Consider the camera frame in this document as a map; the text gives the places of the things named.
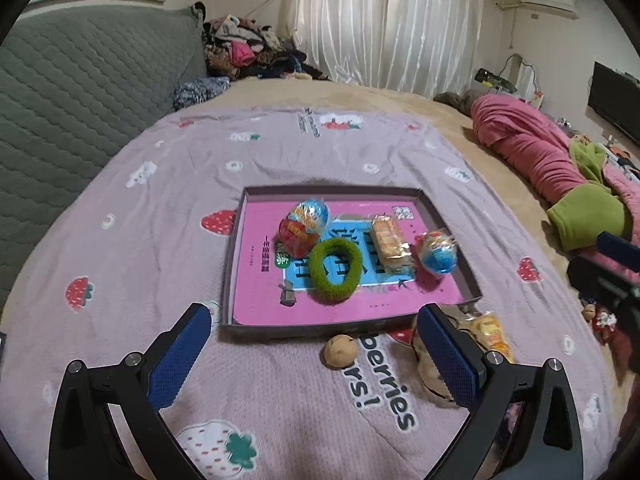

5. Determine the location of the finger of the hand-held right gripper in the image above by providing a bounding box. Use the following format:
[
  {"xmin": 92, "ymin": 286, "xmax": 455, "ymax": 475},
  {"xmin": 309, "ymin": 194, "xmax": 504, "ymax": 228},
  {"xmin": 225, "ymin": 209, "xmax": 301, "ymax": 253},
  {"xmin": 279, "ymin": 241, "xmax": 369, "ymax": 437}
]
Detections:
[
  {"xmin": 566, "ymin": 254, "xmax": 640, "ymax": 312},
  {"xmin": 596, "ymin": 231, "xmax": 640, "ymax": 274}
]

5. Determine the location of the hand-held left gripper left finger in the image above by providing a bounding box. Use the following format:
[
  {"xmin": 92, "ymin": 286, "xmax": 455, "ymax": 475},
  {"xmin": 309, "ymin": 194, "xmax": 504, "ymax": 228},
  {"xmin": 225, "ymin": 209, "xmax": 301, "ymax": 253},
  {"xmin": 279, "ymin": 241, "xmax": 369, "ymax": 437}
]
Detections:
[{"xmin": 47, "ymin": 302, "xmax": 213, "ymax": 480}]

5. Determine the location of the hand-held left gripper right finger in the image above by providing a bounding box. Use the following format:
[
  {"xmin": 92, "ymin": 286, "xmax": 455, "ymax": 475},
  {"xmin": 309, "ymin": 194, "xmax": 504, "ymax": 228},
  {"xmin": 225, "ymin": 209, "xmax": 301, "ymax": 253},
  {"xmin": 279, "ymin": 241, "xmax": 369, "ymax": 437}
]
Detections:
[{"xmin": 416, "ymin": 304, "xmax": 585, "ymax": 480}]

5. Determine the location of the beige sheer hair scrunchie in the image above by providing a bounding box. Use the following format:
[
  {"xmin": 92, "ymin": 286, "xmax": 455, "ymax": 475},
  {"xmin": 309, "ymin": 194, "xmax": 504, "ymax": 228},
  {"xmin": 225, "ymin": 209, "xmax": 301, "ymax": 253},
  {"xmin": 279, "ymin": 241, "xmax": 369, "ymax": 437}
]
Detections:
[{"xmin": 410, "ymin": 305, "xmax": 481, "ymax": 403}]

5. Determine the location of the yellow snack packet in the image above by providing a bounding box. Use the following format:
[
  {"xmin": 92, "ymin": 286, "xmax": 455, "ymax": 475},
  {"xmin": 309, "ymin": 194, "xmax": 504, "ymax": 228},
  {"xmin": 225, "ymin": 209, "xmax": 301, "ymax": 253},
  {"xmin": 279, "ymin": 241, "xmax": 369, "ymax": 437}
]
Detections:
[{"xmin": 465, "ymin": 312, "xmax": 516, "ymax": 363}]

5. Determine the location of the shallow dark cardboard box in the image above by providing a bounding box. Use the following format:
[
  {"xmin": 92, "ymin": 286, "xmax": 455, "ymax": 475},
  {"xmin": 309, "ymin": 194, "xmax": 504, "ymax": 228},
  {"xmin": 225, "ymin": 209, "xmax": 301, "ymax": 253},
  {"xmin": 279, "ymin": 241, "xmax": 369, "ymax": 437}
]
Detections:
[{"xmin": 220, "ymin": 186, "xmax": 483, "ymax": 343}]

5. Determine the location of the small blue surprise egg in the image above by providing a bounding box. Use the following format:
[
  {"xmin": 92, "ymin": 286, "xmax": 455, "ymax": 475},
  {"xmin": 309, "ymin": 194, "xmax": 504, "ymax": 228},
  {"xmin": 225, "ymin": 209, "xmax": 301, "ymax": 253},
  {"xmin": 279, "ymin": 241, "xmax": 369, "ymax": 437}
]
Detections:
[{"xmin": 416, "ymin": 229, "xmax": 458, "ymax": 277}]

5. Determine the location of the walnut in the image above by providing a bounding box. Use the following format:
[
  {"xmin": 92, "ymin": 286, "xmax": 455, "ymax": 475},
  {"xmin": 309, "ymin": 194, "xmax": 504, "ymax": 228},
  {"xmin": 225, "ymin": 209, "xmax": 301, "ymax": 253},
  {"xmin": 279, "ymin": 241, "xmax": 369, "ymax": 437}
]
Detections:
[{"xmin": 321, "ymin": 335, "xmax": 357, "ymax": 370}]

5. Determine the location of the orange cracker packet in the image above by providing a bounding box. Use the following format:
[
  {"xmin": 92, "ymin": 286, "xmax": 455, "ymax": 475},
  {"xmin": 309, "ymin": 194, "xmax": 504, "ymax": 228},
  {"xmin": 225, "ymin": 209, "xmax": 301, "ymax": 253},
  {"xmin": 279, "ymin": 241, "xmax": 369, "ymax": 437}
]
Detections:
[{"xmin": 370, "ymin": 214, "xmax": 416, "ymax": 276}]

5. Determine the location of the green fuzzy hair scrunchie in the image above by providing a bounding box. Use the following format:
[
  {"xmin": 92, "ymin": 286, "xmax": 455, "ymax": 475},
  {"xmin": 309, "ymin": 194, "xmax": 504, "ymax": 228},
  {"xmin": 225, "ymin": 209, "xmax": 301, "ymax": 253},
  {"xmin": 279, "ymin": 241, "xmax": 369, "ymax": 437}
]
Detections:
[{"xmin": 308, "ymin": 238, "xmax": 364, "ymax": 304}]

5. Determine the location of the large red blue surprise egg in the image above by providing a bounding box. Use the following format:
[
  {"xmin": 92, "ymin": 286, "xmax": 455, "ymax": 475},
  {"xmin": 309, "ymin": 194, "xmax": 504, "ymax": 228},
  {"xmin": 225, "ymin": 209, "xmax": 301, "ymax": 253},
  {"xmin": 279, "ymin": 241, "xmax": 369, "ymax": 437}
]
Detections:
[{"xmin": 278, "ymin": 197, "xmax": 332, "ymax": 261}]

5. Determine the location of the small plush toy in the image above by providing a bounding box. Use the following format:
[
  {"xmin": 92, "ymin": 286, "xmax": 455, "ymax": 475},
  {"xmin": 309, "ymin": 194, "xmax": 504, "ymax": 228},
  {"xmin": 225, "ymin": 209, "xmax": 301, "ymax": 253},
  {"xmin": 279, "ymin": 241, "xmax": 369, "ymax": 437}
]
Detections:
[{"xmin": 595, "ymin": 310, "xmax": 621, "ymax": 341}]

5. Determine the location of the green fleece cloth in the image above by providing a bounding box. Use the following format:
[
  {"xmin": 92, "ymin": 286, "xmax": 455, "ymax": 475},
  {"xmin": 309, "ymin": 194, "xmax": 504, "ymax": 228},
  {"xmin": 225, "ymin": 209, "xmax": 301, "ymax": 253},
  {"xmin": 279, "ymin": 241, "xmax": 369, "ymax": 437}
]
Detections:
[{"xmin": 546, "ymin": 135, "xmax": 633, "ymax": 252}]

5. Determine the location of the purple strawberry print blanket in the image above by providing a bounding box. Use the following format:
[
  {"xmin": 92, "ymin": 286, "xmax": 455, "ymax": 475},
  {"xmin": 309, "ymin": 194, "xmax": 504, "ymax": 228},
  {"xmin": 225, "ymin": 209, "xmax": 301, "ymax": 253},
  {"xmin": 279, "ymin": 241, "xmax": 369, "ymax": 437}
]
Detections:
[{"xmin": 0, "ymin": 105, "xmax": 621, "ymax": 480}]

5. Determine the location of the pink and blue book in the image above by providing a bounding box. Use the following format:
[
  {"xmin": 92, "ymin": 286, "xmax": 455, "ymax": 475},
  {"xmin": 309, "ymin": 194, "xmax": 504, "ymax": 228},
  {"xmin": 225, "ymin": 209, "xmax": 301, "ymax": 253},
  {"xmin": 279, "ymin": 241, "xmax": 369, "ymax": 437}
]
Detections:
[{"xmin": 235, "ymin": 199, "xmax": 463, "ymax": 326}]

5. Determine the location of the pink fleece blanket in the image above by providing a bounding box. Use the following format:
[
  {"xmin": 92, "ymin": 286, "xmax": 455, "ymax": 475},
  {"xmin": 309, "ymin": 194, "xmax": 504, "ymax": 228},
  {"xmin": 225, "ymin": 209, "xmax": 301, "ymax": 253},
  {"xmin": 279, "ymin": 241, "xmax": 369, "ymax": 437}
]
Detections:
[{"xmin": 470, "ymin": 94, "xmax": 640, "ymax": 261}]

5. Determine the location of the black television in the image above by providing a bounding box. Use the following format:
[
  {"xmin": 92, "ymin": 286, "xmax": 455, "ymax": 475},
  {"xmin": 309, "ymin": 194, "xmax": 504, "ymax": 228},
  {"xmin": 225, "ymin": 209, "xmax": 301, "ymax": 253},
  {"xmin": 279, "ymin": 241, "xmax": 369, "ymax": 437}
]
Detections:
[{"xmin": 587, "ymin": 61, "xmax": 640, "ymax": 143}]

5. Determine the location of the beige bed sheet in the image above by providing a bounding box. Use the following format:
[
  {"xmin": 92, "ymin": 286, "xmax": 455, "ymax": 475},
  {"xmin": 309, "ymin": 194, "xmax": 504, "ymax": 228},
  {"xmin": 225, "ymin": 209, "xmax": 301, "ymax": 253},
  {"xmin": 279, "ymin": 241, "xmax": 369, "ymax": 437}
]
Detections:
[{"xmin": 210, "ymin": 77, "xmax": 640, "ymax": 321}]

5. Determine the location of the black yellow device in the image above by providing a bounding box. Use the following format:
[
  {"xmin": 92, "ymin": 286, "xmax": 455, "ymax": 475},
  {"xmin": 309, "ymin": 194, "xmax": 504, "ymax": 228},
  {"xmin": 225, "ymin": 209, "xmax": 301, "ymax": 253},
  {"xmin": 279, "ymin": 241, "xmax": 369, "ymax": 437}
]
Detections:
[{"xmin": 475, "ymin": 67, "xmax": 516, "ymax": 93}]

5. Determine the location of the brown cloth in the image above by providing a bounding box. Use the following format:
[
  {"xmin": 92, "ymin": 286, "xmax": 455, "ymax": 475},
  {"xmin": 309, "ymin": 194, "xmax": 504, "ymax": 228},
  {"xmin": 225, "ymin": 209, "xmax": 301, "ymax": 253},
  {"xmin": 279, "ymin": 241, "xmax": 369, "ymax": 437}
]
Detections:
[{"xmin": 434, "ymin": 91, "xmax": 481, "ymax": 113}]

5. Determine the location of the white air conditioner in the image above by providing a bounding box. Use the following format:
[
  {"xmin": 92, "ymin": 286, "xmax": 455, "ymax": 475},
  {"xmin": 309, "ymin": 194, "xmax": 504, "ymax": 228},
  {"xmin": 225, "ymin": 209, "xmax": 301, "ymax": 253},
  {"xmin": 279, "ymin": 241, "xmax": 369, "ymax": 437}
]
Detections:
[{"xmin": 517, "ymin": 0, "xmax": 576, "ymax": 20}]

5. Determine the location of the blue patterned cloth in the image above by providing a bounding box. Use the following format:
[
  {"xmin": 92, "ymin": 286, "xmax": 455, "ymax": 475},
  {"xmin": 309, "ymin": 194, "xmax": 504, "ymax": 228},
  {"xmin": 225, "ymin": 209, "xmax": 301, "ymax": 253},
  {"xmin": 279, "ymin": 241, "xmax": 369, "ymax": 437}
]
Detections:
[{"xmin": 172, "ymin": 77, "xmax": 232, "ymax": 111}]

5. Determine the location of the grey quilted headboard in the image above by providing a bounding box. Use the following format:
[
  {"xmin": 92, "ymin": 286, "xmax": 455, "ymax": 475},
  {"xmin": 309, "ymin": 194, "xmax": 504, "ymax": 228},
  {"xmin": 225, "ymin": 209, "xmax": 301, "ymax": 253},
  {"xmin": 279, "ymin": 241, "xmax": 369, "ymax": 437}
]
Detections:
[{"xmin": 0, "ymin": 5, "xmax": 208, "ymax": 311}]

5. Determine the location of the pile of clothes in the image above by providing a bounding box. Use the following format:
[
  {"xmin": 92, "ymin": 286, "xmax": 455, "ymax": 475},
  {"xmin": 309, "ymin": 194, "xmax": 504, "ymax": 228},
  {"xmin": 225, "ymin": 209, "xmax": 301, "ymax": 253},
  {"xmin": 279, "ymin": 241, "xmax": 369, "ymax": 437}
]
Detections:
[{"xmin": 200, "ymin": 2, "xmax": 331, "ymax": 82}]

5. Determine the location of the white curtain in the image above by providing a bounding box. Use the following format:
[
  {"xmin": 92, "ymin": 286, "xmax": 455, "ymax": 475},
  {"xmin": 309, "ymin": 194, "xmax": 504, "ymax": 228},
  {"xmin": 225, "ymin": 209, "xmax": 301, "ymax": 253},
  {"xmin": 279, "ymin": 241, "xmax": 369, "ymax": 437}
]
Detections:
[{"xmin": 277, "ymin": 0, "xmax": 488, "ymax": 101}]

